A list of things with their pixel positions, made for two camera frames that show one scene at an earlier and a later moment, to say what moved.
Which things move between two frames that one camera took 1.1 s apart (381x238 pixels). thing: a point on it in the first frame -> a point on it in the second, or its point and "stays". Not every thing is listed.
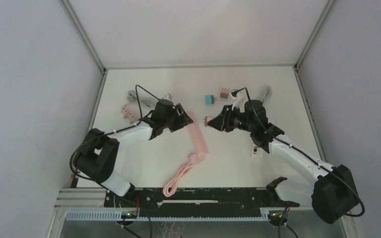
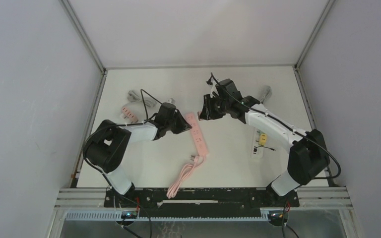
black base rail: (196, 202) stays
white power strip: (257, 152) stays
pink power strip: (196, 136) stays
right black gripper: (222, 122) -> (207, 113)
